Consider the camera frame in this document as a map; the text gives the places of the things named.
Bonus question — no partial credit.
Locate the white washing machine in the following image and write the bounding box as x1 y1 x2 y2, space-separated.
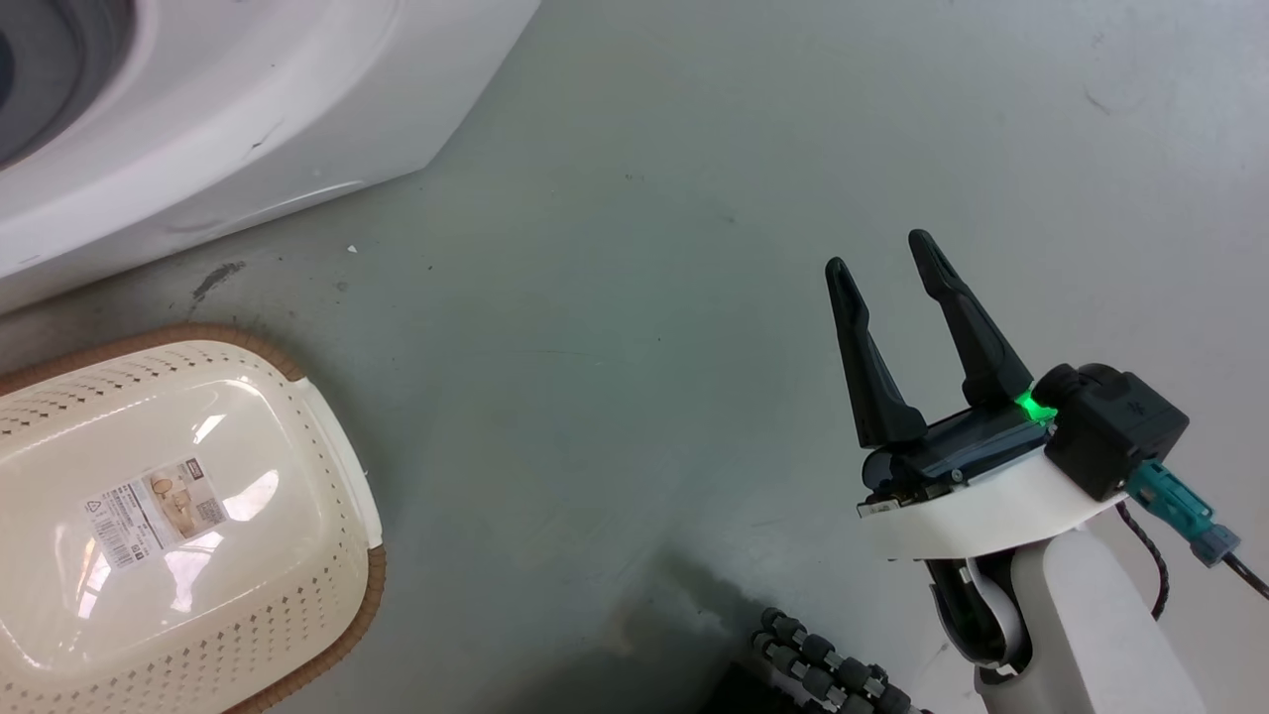
0 0 542 316

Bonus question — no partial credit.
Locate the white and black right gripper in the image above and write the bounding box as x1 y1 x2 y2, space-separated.
825 229 1128 561

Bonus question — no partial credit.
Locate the teal cable connector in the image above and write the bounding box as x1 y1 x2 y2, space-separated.
1126 460 1242 568

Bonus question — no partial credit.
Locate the thin black cable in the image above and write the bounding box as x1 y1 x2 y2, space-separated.
1116 501 1269 622

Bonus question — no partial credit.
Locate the cream perforated laundry basket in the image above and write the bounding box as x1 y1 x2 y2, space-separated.
0 323 388 714

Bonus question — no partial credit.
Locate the paper label sticker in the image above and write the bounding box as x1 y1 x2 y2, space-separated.
81 456 231 570

